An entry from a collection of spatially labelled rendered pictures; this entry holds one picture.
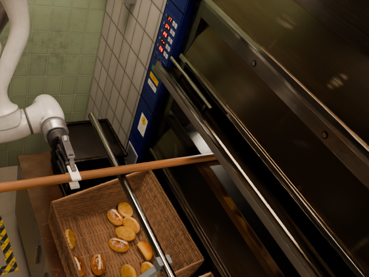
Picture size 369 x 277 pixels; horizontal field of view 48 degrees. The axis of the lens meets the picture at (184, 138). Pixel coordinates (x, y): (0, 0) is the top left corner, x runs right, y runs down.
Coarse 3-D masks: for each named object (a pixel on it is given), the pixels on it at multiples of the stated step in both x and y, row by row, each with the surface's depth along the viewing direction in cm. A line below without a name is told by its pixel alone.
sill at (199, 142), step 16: (176, 112) 186; (176, 128) 183; (192, 128) 180; (192, 144) 173; (224, 176) 162; (224, 192) 157; (240, 192) 157; (240, 208) 151; (256, 224) 147; (256, 240) 144; (272, 240) 144; (272, 256) 138; (288, 272) 135
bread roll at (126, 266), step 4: (128, 264) 182; (124, 268) 180; (128, 268) 179; (132, 268) 180; (124, 272) 180; (128, 272) 179; (132, 272) 178; (136, 272) 181; (124, 276) 179; (128, 276) 178; (132, 276) 177; (136, 276) 178
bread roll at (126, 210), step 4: (120, 204) 206; (124, 204) 206; (128, 204) 207; (120, 208) 204; (124, 208) 204; (128, 208) 205; (120, 212) 204; (124, 212) 203; (128, 212) 203; (132, 212) 205; (124, 216) 203; (128, 216) 203
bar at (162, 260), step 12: (96, 120) 166; (96, 132) 162; (108, 144) 157; (108, 156) 154; (120, 180) 146; (132, 192) 142; (132, 204) 139; (144, 216) 136; (144, 228) 133; (156, 240) 130; (156, 252) 127; (156, 264) 125; (168, 264) 124; (144, 276) 127; (168, 276) 122
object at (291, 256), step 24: (192, 96) 156; (192, 120) 144; (216, 120) 150; (240, 144) 144; (264, 168) 138; (264, 192) 126; (264, 216) 117; (288, 216) 122; (312, 240) 118; (336, 264) 114
